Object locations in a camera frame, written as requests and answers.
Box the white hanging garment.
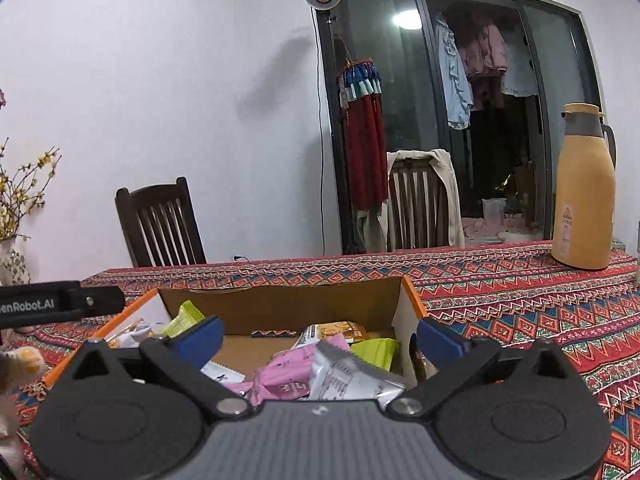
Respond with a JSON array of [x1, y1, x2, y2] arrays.
[[500, 42, 540, 98]]

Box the green snack packet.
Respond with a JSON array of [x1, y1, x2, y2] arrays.
[[159, 300, 207, 339], [350, 338, 399, 372]]

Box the floral ceramic vase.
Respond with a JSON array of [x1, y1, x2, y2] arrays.
[[0, 237, 32, 287]]

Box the white orange cracker packet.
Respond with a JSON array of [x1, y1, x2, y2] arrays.
[[292, 321, 369, 350]]

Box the black lamp cable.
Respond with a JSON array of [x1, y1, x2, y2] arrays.
[[312, 7, 328, 257]]

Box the sliding glass door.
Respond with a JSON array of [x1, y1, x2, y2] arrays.
[[311, 0, 618, 256]]

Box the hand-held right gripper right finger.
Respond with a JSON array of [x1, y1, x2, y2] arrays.
[[387, 317, 584, 422]]

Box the dark wooden chair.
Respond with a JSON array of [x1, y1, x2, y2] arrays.
[[114, 176, 207, 268]]

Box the orange cardboard box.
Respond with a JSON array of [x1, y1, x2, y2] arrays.
[[42, 275, 431, 396]]

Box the brown wooden chair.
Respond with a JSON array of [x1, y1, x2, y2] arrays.
[[387, 150, 451, 251]]

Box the chair with cream cloth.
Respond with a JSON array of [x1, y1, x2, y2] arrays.
[[356, 148, 466, 253]]

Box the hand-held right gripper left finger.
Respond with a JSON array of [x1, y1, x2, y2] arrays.
[[57, 316, 254, 421]]

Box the yellow flower branches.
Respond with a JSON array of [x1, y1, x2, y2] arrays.
[[0, 137, 62, 241]]

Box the white grey snack packet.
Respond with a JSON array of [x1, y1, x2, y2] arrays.
[[306, 339, 407, 409]]

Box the red hanging tassel ornament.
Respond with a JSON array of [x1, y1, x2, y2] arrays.
[[337, 59, 388, 211]]

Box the pink cloth pile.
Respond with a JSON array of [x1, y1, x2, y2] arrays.
[[460, 214, 533, 243]]

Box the pink hanging garment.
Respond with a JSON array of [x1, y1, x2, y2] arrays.
[[457, 20, 508, 81]]

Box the light blue hanging shirt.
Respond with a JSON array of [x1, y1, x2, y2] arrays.
[[432, 15, 474, 131]]

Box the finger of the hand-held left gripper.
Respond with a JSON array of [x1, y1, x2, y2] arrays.
[[80, 286, 126, 318]]

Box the yellow thermos jug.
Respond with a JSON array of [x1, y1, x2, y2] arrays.
[[551, 102, 617, 272]]

